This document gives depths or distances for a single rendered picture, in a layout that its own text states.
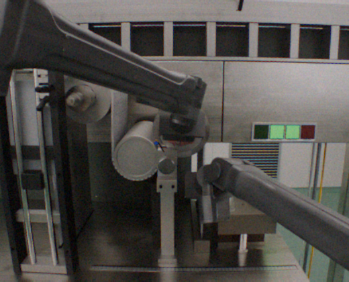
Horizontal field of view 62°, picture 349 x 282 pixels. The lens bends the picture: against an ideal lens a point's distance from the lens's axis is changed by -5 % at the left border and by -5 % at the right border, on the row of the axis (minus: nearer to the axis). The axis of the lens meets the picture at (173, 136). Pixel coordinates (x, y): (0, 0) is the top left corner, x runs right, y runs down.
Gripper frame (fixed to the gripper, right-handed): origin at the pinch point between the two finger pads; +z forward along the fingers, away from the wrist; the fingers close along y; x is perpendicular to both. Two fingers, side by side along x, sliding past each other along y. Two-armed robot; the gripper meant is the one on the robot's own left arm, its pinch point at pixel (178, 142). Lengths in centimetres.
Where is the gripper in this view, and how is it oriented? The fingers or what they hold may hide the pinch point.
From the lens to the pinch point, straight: 75.4
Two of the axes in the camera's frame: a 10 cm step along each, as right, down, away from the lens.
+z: -0.9, 4.9, 8.7
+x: 0.2, -8.7, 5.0
